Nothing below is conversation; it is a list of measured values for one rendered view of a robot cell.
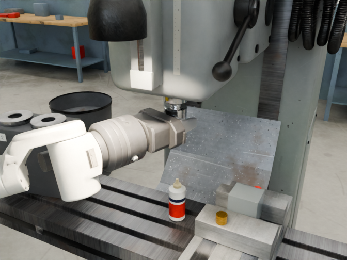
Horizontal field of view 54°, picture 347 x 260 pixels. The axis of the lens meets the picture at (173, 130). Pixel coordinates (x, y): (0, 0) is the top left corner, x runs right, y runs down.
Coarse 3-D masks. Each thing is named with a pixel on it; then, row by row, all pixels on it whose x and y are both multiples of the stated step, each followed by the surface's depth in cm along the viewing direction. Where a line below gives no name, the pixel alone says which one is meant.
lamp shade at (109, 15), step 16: (96, 0) 39; (112, 0) 39; (128, 0) 39; (96, 16) 39; (112, 16) 39; (128, 16) 39; (144, 16) 41; (96, 32) 40; (112, 32) 39; (128, 32) 40; (144, 32) 42
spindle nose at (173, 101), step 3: (165, 99) 67; (168, 99) 66; (171, 99) 66; (174, 99) 66; (177, 99) 66; (180, 99) 66; (165, 102) 67; (168, 102) 66; (171, 102) 66; (174, 102) 66; (177, 102) 66; (180, 102) 66; (183, 102) 66
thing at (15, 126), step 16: (16, 112) 94; (32, 112) 94; (0, 128) 87; (16, 128) 87; (32, 128) 87; (0, 144) 89; (32, 160) 88; (32, 176) 90; (48, 176) 89; (32, 192) 93; (48, 192) 91
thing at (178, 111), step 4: (168, 104) 70; (184, 104) 70; (164, 108) 68; (168, 108) 67; (172, 108) 67; (176, 108) 67; (180, 108) 67; (184, 108) 68; (168, 112) 67; (172, 112) 67; (176, 112) 67; (180, 112) 67; (184, 112) 68
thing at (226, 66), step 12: (240, 0) 58; (252, 0) 57; (240, 12) 58; (252, 12) 59; (240, 24) 60; (252, 24) 60; (240, 36) 55; (228, 60) 51; (216, 72) 50; (228, 72) 50
